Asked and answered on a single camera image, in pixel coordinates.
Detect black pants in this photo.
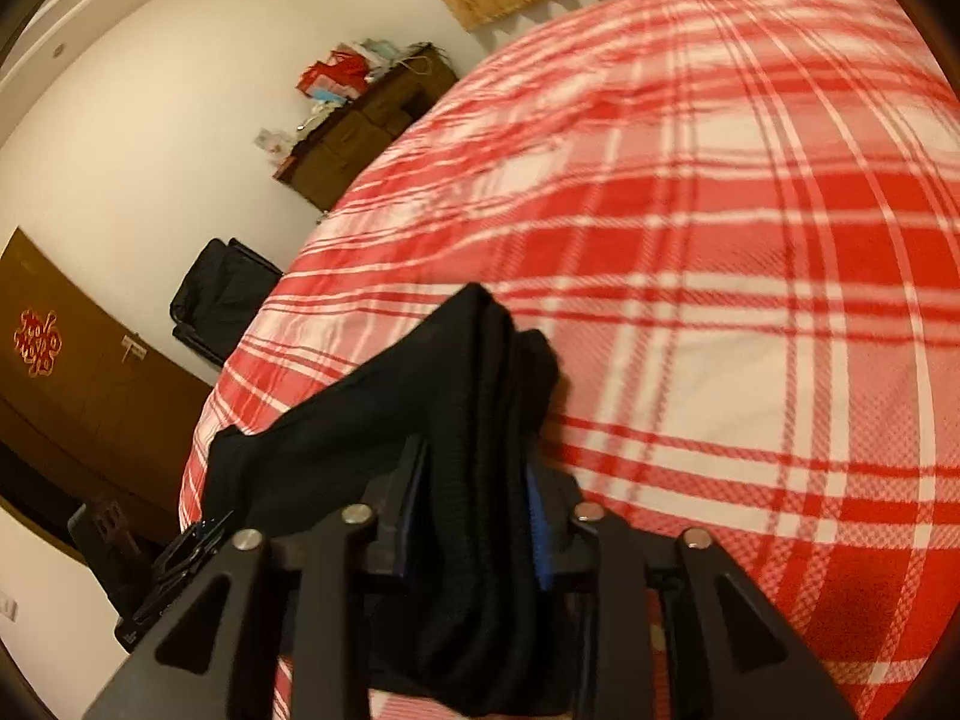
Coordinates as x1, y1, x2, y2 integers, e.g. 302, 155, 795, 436
200, 283, 576, 717

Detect brown wooden door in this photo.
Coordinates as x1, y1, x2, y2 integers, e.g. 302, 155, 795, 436
2, 231, 212, 544

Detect dark wooden desk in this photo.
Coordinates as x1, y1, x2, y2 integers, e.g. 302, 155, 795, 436
274, 43, 457, 211

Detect white greeting card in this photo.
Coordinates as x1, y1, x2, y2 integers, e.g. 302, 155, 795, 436
254, 128, 296, 163

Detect red plaid bed sheet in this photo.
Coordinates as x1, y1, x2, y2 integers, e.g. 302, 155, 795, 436
179, 0, 958, 718

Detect red gift bag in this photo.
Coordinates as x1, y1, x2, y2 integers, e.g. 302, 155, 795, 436
296, 49, 370, 99

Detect black bag by wall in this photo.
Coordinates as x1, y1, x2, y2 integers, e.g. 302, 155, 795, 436
169, 238, 283, 367

